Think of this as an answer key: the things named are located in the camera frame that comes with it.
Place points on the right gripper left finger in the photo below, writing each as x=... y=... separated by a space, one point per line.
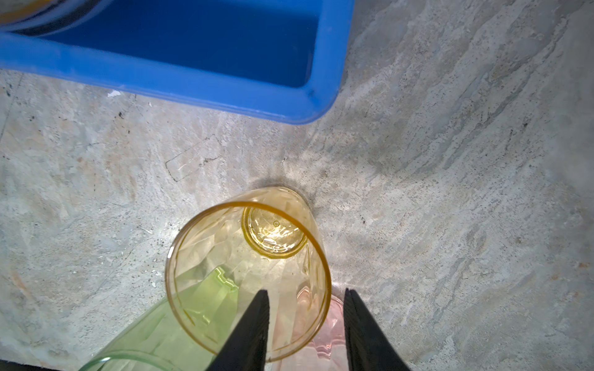
x=246 y=347

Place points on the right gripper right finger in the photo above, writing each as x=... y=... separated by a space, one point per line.
x=367 y=347

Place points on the pink transparent cup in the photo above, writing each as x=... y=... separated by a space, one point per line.
x=327 y=350

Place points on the green transparent cup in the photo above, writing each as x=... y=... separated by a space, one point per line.
x=157 y=341

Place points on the yellow transparent cup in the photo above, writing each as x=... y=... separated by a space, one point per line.
x=263 y=240

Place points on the blue plastic bin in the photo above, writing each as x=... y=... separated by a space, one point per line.
x=278 y=60

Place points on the yellow rim dotted plate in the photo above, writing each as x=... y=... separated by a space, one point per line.
x=44 y=17

